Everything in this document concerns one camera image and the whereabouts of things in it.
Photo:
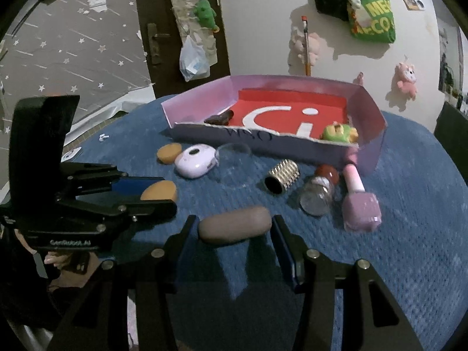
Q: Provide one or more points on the grey starry cloth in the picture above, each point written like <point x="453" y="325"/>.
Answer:
<point x="73" y="51"/>

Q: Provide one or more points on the clear hanging organizer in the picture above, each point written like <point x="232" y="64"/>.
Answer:
<point x="182" y="7"/>

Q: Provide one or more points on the small pink charm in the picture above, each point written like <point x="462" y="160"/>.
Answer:
<point x="359" y="78"/>

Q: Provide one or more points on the person's left hand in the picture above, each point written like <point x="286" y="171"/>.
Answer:
<point x="78" y="274"/>

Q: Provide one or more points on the pink nail polish bottle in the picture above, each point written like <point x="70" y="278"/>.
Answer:
<point x="360" y="210"/>

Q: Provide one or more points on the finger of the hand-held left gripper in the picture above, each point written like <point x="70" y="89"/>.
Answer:
<point x="128" y="183"/>
<point x="153" y="210"/>

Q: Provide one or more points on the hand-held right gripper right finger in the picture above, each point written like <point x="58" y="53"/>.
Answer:
<point x="279" y="239"/>

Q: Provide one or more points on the white plastic bag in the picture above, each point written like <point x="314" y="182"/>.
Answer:
<point x="193" y="60"/>

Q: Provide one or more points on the green plush toy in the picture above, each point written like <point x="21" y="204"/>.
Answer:
<point x="205" y="12"/>

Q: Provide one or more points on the pale pink plush toy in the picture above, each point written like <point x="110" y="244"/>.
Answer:
<point x="314" y="45"/>

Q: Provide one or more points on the glass jar red lid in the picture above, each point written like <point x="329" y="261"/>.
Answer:
<point x="317" y="195"/>

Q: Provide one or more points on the green yellow toy figure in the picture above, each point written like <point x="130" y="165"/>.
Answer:
<point x="338" y="132"/>

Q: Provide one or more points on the dark green table cloth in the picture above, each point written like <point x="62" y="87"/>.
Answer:
<point x="453" y="131"/>

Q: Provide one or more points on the studded silver cylinder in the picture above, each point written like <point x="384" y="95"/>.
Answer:
<point x="283" y="175"/>

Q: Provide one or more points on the dark brown door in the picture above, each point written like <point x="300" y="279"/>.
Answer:
<point x="146" y="0"/>

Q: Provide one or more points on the orange makeup sponge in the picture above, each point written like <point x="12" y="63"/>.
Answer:
<point x="159" y="191"/>
<point x="169" y="153"/>

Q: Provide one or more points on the blue blanket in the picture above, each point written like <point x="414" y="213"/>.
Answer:
<point x="402" y="226"/>

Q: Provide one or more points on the clear plastic cup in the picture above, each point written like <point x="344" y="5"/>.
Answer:
<point x="234" y="170"/>

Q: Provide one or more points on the white sheet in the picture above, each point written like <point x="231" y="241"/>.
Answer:
<point x="109" y="108"/>

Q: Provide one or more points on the dark brown hair clip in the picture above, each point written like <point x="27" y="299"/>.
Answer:
<point x="219" y="117"/>

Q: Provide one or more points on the giant pencil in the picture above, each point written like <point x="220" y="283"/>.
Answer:
<point x="306" y="47"/>

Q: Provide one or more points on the pink cardboard box red bottom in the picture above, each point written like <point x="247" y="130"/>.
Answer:
<point x="292" y="109"/>

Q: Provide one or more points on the green tote bag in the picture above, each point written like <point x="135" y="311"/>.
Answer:
<point x="376" y="22"/>

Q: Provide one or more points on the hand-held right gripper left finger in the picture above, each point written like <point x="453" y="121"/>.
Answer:
<point x="185" y="236"/>

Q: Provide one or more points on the pink pig plush toy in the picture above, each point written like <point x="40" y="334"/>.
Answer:
<point x="406" y="78"/>

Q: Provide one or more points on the small white packet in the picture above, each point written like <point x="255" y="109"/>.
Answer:
<point x="71" y="154"/>

